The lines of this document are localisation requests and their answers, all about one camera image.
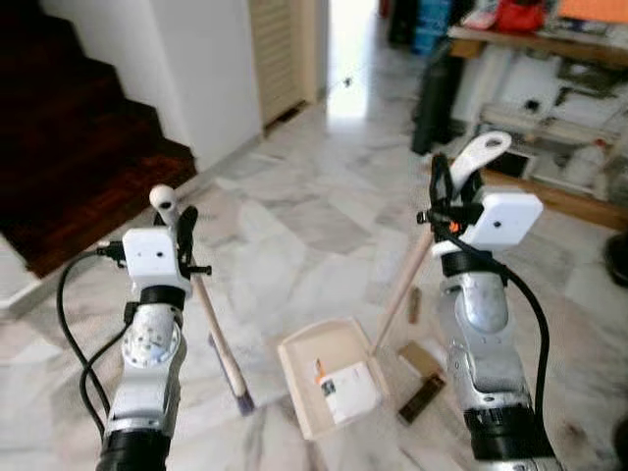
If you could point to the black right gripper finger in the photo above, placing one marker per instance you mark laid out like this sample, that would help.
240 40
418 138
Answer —
442 179
468 189

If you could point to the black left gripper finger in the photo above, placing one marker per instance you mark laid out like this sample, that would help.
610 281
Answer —
187 228

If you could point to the beige broom with purple bristles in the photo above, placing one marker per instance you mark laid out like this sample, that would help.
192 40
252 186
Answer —
221 343

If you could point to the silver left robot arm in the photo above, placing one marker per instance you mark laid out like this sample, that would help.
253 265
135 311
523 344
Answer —
147 363

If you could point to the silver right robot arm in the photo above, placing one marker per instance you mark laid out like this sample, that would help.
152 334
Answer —
486 334

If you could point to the black cylinder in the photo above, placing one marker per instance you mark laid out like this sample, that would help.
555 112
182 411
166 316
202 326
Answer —
437 98

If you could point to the small brown stick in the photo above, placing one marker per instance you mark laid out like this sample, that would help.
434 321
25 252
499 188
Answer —
414 306

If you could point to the wooden shelf unit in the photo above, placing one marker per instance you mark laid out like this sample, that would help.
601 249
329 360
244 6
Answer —
559 196

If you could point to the white plastic jug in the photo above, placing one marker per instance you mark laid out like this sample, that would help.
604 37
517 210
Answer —
587 167

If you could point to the tan flat card piece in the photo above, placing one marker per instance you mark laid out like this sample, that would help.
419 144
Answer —
422 358

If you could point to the dark red wooden stairs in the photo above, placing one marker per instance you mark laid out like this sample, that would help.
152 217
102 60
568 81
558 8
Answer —
69 137

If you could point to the black round object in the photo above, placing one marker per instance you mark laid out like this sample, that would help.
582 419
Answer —
620 440
618 260

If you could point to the blue crate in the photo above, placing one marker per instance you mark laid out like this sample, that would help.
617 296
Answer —
432 25

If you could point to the dark brown flat bar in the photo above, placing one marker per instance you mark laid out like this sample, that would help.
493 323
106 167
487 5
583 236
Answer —
422 397

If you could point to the red bag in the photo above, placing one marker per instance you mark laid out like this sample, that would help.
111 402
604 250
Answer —
518 15

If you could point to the beige louvered door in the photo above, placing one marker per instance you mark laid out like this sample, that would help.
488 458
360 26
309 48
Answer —
280 59

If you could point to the white carton with orange mark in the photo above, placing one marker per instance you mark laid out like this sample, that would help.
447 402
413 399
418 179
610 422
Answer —
351 392

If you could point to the orange flat object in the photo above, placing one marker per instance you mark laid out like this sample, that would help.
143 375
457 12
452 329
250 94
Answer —
594 10

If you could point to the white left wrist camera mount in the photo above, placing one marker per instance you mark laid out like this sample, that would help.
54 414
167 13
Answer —
152 257

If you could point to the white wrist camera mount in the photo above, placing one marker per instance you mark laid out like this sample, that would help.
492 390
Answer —
152 257
505 221

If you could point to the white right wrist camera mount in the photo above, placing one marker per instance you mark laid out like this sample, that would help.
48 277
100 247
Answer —
505 221

